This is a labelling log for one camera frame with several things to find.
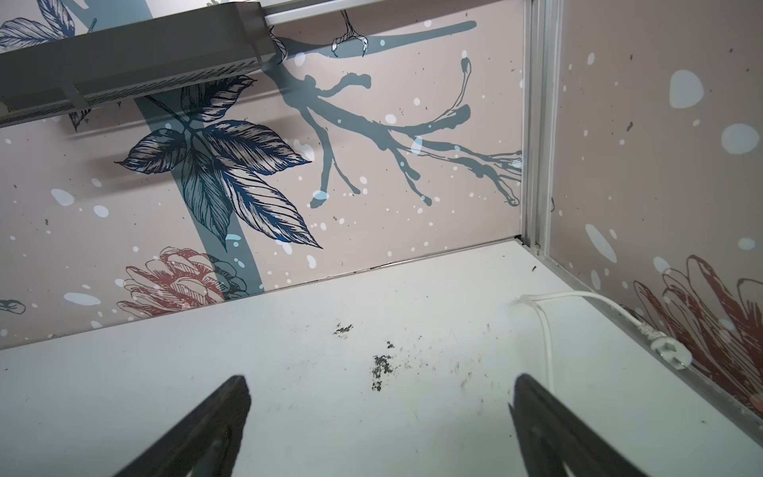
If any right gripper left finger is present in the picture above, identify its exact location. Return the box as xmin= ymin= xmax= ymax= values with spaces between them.
xmin=117 ymin=375 xmax=252 ymax=476

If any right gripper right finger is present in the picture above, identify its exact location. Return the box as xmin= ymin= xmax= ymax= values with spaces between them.
xmin=509 ymin=374 xmax=646 ymax=477

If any black wire basket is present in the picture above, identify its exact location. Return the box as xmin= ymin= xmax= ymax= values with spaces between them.
xmin=1 ymin=1 xmax=276 ymax=127

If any white power strip cable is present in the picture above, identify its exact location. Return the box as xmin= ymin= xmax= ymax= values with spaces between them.
xmin=517 ymin=290 xmax=693 ymax=395

